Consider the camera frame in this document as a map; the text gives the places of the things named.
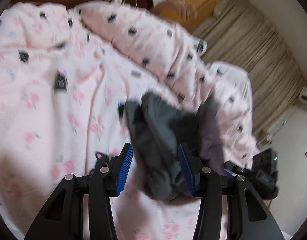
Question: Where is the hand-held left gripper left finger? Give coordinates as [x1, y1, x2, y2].
[23, 143, 133, 240]

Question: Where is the beige patterned curtain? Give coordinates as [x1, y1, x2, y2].
[192, 0, 306, 143]

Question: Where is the pink cat print quilt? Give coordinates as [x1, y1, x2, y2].
[0, 0, 261, 240]

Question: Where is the purple grey hooded jacket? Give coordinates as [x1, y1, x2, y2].
[124, 92, 225, 202]

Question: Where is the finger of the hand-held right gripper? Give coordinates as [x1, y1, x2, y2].
[223, 160, 255, 183]

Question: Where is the white wall cable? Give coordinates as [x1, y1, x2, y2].
[267, 110, 297, 143]

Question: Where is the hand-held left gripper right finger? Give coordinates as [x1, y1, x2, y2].
[177, 143, 285, 240]

